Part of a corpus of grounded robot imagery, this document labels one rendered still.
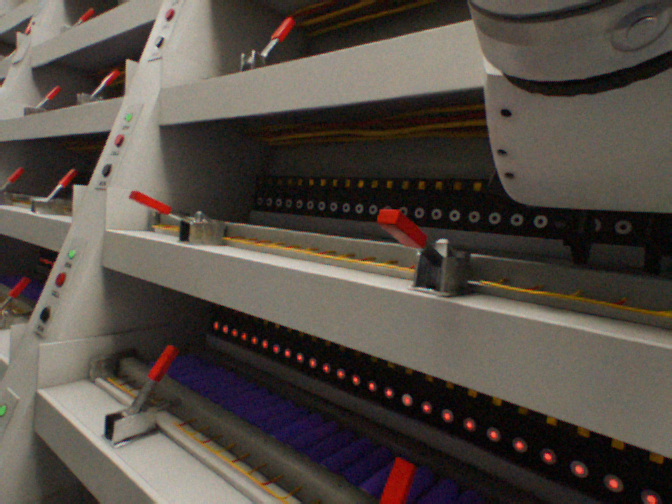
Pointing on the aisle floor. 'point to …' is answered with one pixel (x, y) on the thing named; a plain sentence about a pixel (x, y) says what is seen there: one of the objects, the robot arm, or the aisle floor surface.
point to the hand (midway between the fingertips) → (617, 233)
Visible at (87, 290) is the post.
